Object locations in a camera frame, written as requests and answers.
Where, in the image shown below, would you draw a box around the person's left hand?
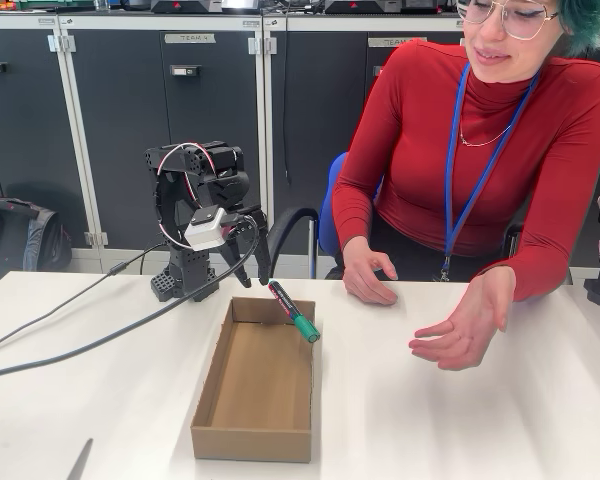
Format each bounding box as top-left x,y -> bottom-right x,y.
408,266 -> 517,372

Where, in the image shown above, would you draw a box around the black case red triangle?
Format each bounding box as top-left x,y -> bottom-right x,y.
324,0 -> 392,15
151,0 -> 223,15

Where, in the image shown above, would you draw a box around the red white servo wire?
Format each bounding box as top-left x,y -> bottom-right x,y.
153,142 -> 221,250

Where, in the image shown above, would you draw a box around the TEAM 5 tape label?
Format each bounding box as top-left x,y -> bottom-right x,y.
368,37 -> 429,49

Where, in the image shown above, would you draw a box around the TEAM 4 tape label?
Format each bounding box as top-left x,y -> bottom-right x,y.
163,33 -> 217,45

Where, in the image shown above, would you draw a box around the person's right forearm red sleeve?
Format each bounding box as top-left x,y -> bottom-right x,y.
331,184 -> 381,249

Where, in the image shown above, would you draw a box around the green capped permanent marker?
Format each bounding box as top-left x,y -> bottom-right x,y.
267,279 -> 322,344

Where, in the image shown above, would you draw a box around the blue office chair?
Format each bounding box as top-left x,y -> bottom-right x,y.
265,151 -> 574,284

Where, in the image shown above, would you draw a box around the thin chain necklace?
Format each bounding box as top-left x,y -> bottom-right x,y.
458,117 -> 514,148

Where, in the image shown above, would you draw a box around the thin grey cable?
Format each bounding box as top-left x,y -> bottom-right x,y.
0,242 -> 174,355

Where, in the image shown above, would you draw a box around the open cardboard box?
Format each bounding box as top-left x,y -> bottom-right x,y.
190,295 -> 316,464

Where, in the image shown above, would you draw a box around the white camera box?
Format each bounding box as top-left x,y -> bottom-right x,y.
183,207 -> 230,251

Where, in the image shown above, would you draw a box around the wire rimmed glasses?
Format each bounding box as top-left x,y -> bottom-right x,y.
457,0 -> 561,41

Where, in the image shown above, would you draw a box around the green box on cabinet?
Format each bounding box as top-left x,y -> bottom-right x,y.
17,0 -> 96,11

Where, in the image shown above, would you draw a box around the person in red sweater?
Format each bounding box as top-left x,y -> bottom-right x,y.
331,0 -> 600,304

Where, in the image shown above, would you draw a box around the black backpack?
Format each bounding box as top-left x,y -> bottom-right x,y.
0,196 -> 74,296

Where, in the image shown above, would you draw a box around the person's left forearm red sleeve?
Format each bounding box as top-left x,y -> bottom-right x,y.
477,209 -> 589,304

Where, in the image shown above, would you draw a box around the blue lanyard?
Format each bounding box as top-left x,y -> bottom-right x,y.
439,62 -> 540,282

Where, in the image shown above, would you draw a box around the person's right hand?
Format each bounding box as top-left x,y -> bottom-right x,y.
342,234 -> 399,305

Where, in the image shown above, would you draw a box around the grey pointed metal piece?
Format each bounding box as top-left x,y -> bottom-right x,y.
65,437 -> 95,480

